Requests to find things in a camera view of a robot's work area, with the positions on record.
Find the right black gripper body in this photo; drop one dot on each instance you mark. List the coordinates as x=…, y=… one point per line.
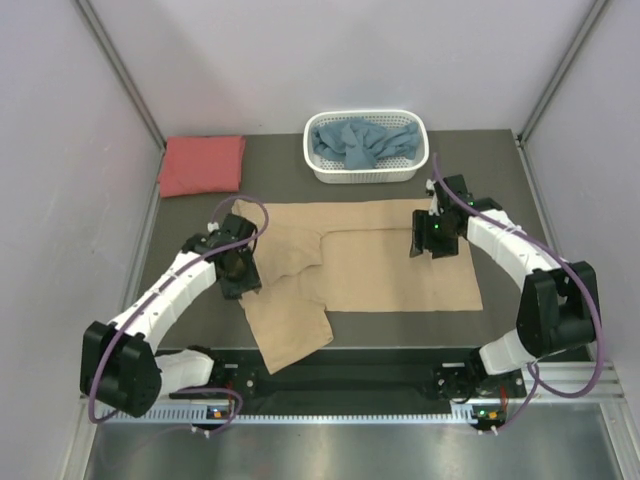
x=432, y=233

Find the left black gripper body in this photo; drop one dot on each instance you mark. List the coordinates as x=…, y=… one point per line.
x=244, y=276

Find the beige t shirt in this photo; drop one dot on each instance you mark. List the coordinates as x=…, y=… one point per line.
x=317, y=258

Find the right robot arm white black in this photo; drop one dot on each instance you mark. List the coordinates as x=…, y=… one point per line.
x=558, y=308

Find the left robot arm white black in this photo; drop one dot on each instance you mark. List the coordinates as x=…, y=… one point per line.
x=120, y=365

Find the white perforated plastic basket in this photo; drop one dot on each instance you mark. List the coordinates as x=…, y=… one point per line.
x=387, y=170

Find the folded red t shirt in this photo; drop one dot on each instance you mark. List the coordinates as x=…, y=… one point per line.
x=201, y=165

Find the crumpled blue t shirt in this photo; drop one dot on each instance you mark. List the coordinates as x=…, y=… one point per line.
x=360, y=144

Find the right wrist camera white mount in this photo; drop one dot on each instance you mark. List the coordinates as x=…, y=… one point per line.
x=434, y=192

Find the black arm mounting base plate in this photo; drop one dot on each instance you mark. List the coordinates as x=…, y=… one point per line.
x=360, y=381

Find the white slotted cable duct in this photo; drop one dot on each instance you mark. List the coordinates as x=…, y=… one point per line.
x=217, y=412

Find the aluminium front frame rail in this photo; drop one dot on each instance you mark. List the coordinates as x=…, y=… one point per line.
x=558, y=379

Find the right aluminium corner post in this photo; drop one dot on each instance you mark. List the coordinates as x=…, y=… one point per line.
x=588, y=24

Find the aluminium corner post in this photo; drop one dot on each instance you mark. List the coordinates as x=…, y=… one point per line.
x=98, y=31
x=588, y=24

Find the left aluminium corner post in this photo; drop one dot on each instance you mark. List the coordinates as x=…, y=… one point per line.
x=98, y=31

